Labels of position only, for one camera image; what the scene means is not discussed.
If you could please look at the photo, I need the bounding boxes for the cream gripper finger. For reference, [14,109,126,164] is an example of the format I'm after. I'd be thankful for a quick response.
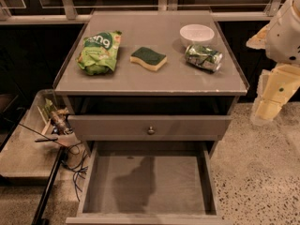
[264,100,282,120]
[250,97,265,125]

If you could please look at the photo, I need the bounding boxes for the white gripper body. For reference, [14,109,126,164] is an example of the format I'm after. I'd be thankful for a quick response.
[261,63,300,107]

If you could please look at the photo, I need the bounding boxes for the green and yellow sponge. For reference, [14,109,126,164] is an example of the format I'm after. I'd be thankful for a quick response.
[129,47,167,71]

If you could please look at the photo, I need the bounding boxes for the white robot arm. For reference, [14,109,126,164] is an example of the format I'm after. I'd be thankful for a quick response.
[246,0,300,126]

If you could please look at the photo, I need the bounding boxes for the round metal drawer knob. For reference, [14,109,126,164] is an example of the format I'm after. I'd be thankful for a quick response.
[147,126,155,135]

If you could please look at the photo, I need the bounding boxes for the grey drawer cabinet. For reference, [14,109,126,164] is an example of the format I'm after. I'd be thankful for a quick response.
[52,9,250,225]

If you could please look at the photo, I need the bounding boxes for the open grey middle drawer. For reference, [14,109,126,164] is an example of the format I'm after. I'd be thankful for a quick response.
[66,142,232,225]

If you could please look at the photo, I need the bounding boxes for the grey upper drawer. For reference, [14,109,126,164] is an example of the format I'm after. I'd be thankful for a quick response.
[68,115,231,142]

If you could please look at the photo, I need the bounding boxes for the crushed green soda can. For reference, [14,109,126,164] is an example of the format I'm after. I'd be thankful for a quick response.
[185,44,223,73]

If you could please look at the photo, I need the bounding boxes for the white bowl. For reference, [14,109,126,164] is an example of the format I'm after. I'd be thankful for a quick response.
[180,24,215,47]

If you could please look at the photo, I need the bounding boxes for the green chip bag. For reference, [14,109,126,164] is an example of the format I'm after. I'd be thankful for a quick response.
[76,31,122,76]

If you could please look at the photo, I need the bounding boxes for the brown bottle in bin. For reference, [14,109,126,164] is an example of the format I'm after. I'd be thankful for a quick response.
[50,108,72,135]

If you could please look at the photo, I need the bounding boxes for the metal window railing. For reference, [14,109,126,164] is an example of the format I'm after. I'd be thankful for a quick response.
[0,0,284,24]

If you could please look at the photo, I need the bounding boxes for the black cables on floor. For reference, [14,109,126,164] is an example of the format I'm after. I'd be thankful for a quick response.
[60,142,90,203]

